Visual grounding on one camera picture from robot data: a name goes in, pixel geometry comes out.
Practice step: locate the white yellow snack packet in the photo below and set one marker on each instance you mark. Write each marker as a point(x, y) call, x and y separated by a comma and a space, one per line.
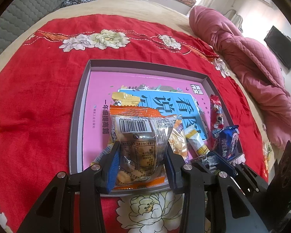
point(197, 143)

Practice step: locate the gold snack bar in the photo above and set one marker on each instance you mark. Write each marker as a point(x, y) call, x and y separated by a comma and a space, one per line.
point(126, 99)

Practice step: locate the black television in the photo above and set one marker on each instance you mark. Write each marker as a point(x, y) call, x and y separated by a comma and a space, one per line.
point(281, 48)

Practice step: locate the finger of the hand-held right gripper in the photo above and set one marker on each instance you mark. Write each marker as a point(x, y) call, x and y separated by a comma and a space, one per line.
point(226, 166)

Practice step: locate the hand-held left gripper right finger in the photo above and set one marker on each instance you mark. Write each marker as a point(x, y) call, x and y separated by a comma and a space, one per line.
point(173, 172)

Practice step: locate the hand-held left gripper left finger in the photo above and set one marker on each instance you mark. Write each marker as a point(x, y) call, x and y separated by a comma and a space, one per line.
point(111, 172)

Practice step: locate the blue cookie packet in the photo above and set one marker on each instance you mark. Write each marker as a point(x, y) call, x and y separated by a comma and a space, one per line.
point(229, 140)

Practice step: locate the pink book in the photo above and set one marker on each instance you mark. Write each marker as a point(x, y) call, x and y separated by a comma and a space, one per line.
point(99, 89)

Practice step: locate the dark floral cushion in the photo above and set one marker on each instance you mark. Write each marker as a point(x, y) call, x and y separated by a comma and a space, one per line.
point(80, 0)

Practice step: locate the small crumpled cloth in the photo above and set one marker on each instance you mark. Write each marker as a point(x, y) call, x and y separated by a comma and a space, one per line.
point(186, 0)

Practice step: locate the grey quilted headboard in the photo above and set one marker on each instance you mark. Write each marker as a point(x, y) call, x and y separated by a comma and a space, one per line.
point(14, 21)

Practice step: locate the grey shallow cardboard box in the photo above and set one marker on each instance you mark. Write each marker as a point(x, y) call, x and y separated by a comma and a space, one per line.
point(80, 114)

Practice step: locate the beige bed sheet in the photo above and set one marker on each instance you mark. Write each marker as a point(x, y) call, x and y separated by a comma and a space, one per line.
point(135, 9)

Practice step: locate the orange clear snack packet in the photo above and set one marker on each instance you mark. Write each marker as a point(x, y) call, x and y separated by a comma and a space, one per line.
point(138, 136)

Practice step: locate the red snack packet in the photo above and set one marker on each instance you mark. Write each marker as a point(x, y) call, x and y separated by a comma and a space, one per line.
point(218, 114)

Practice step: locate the pink quilt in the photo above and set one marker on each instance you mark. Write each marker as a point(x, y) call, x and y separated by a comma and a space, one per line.
point(245, 53)

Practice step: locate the red floral cloth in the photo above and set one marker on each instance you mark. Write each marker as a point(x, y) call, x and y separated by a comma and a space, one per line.
point(38, 77)

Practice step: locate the white curved metal frame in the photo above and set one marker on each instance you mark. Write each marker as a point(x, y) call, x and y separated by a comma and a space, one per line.
point(235, 17)

